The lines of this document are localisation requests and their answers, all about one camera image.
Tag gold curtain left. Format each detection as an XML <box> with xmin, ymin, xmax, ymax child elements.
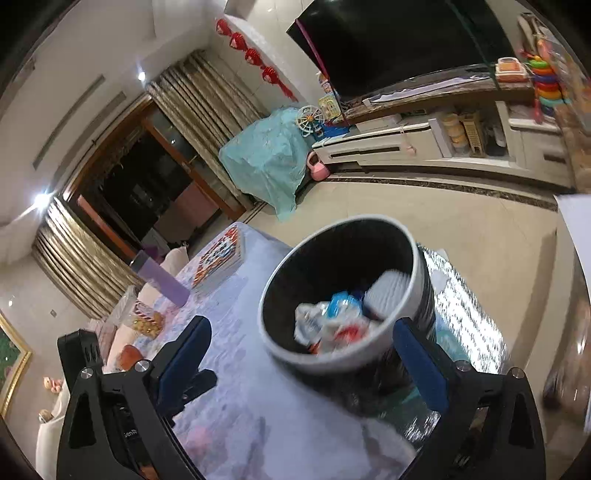
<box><xmin>31</xmin><ymin>198</ymin><xmax>143</xmax><ymax>318</ymax></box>

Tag ferris wheel toy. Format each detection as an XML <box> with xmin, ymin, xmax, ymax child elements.
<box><xmin>295</xmin><ymin>105</ymin><xmax>325</xmax><ymax>140</ymax></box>

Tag gold curtain right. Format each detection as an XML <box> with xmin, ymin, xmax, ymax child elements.
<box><xmin>145</xmin><ymin>50</ymin><xmax>269</xmax><ymax>210</ymax></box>

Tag gold curtain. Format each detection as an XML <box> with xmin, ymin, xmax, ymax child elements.
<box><xmin>31</xmin><ymin>198</ymin><xmax>143</xmax><ymax>318</ymax></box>
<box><xmin>145</xmin><ymin>50</ymin><xmax>269</xmax><ymax>210</ymax></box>

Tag black white-rimmed trash bin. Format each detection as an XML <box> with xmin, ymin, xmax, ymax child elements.
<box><xmin>259</xmin><ymin>215</ymin><xmax>437</xmax><ymax>416</ymax></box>

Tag silver foil bag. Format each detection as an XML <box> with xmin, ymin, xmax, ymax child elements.
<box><xmin>396</xmin><ymin>247</ymin><xmax>509</xmax><ymax>449</ymax></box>

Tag red hanging knot decoration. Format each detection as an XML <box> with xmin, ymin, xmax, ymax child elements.
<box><xmin>215</xmin><ymin>18</ymin><xmax>298</xmax><ymax>103</ymax></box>

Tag colourful toy box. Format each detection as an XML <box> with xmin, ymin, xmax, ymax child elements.
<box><xmin>317</xmin><ymin>72</ymin><xmax>342</xmax><ymax>123</ymax></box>

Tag children's car book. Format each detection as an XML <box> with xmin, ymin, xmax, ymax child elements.
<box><xmin>192</xmin><ymin>225</ymin><xmax>245</xmax><ymax>295</ymax></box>

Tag snack wrapper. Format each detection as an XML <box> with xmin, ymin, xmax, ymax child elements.
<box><xmin>294</xmin><ymin>292</ymin><xmax>381</xmax><ymax>355</ymax></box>

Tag clear popcorn jar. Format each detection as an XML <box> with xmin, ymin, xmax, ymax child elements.
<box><xmin>121</xmin><ymin>286</ymin><xmax>164</xmax><ymax>339</ymax></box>

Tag purple tumbler bottle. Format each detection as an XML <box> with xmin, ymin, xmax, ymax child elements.
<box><xmin>130</xmin><ymin>247</ymin><xmax>189</xmax><ymax>307</ymax></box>

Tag red apple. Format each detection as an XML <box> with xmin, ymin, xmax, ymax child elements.
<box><xmin>116</xmin><ymin>344</ymin><xmax>143</xmax><ymax>371</ymax></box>

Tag black television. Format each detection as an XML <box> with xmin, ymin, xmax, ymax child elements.
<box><xmin>287</xmin><ymin>0</ymin><xmax>513</xmax><ymax>100</ymax></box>

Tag floral tablecloth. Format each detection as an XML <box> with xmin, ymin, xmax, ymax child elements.
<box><xmin>101</xmin><ymin>221</ymin><xmax>417</xmax><ymax>480</ymax></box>

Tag pink kettlebell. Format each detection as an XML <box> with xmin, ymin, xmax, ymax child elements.
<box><xmin>305</xmin><ymin>151</ymin><xmax>331</xmax><ymax>182</ymax></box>

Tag gold framed painting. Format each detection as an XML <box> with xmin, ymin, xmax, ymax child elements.
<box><xmin>0</xmin><ymin>313</ymin><xmax>32</xmax><ymax>419</ymax></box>

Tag teal covered furniture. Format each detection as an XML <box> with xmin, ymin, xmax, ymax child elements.
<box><xmin>218</xmin><ymin>107</ymin><xmax>311</xmax><ymax>221</ymax></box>

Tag rainbow stacking ring toy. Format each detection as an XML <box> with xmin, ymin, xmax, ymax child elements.
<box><xmin>522</xmin><ymin>49</ymin><xmax>567</xmax><ymax>119</ymax></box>

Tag white tv cabinet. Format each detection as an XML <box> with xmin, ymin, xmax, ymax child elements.
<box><xmin>314</xmin><ymin>70</ymin><xmax>574</xmax><ymax>188</ymax></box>

